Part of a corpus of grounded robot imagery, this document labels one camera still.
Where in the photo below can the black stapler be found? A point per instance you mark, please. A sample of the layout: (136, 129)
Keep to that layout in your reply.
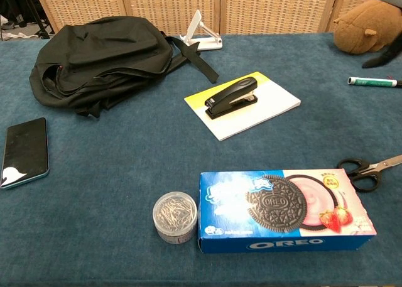
(232, 92)

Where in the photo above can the yellow white notepad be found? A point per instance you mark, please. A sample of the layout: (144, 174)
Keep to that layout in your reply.
(270, 108)

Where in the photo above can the brown capybara plush toy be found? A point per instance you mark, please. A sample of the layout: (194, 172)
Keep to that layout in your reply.
(361, 26)

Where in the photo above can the green and white marker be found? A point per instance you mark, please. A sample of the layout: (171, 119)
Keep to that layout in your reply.
(367, 81)

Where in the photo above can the white folding phone stand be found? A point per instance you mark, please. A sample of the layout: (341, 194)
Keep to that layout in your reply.
(207, 44)

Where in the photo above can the wicker folding screen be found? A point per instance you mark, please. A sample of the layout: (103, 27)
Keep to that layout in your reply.
(157, 4)

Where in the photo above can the blue Oreo cookie box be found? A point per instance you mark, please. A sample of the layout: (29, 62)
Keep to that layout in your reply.
(282, 205)

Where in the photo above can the black fabric backpack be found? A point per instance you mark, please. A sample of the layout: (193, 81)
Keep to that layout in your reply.
(103, 57)

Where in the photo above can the clear paper clip tub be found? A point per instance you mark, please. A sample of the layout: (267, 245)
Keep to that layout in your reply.
(175, 227)

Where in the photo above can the blue tablecloth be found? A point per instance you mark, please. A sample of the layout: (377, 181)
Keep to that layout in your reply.
(110, 174)

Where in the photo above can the black tripod stand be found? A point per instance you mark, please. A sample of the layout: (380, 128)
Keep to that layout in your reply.
(37, 17)

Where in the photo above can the black smartphone with blue edge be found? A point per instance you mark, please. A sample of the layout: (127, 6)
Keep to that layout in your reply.
(25, 149)

